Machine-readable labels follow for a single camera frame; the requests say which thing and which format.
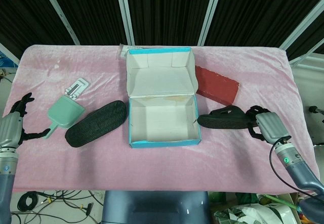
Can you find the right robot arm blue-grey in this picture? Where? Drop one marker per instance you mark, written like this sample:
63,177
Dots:
301,173

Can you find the mint green dustpan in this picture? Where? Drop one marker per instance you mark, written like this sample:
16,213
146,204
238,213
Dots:
67,111

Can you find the white metal frame post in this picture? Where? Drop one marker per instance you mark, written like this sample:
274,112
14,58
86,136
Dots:
306,61
301,24
59,14
125,14
210,14
8,53

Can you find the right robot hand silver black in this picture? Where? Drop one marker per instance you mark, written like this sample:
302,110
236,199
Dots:
270,126

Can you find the pink plush table cloth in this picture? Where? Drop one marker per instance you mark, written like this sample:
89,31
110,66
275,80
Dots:
162,168

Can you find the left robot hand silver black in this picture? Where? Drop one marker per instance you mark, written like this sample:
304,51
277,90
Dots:
10,130

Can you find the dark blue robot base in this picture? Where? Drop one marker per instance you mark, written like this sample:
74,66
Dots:
157,208

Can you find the black pleated curtain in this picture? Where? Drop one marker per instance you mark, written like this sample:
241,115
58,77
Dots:
22,14
167,11
91,11
263,11
311,42

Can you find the red brick block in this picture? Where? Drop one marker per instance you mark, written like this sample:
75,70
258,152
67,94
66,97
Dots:
217,86

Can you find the teal cardboard shoe box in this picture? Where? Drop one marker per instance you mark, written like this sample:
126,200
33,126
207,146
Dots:
162,123

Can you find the clear plastic package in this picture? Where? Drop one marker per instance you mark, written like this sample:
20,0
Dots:
124,49

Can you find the white folding phone stand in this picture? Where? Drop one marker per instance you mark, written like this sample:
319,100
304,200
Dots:
76,87

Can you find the white leaf-print plastic bag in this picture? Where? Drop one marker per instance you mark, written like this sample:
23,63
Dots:
243,215

